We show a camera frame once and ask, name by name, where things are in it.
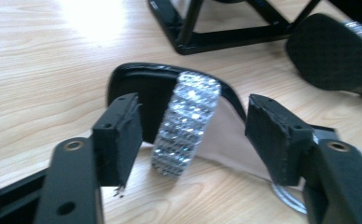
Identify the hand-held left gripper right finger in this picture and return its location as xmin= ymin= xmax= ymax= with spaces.
xmin=244 ymin=93 xmax=314 ymax=188

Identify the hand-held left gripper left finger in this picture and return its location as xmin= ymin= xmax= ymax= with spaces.
xmin=91 ymin=92 xmax=144 ymax=189

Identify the black metal shoe rack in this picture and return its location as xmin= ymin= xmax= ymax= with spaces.
xmin=146 ymin=0 xmax=322 ymax=56

